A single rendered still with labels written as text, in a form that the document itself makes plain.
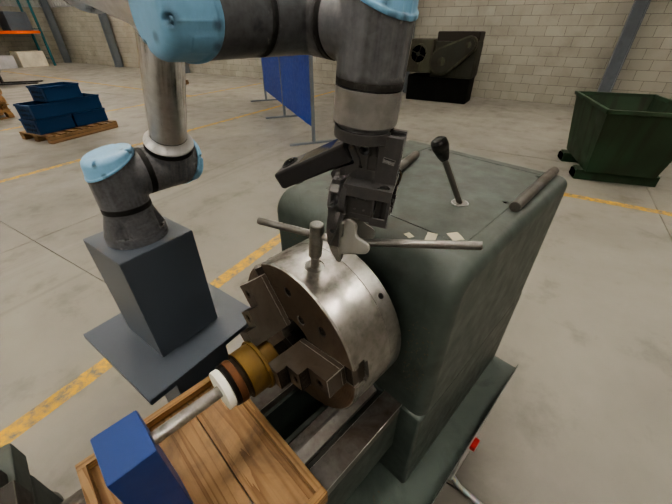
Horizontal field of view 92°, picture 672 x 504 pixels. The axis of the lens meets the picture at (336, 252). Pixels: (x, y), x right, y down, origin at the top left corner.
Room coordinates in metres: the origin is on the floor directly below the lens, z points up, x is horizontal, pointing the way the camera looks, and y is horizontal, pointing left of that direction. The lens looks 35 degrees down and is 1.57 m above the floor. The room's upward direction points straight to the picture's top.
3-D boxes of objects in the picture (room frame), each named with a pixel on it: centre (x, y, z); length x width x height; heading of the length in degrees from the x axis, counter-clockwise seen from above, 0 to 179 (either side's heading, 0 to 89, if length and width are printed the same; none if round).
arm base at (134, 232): (0.76, 0.54, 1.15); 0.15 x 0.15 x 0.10
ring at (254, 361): (0.35, 0.15, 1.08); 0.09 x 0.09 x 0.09; 45
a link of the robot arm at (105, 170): (0.76, 0.54, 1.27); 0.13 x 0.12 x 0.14; 137
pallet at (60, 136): (6.05, 4.76, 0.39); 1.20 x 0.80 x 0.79; 157
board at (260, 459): (0.25, 0.25, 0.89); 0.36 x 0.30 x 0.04; 45
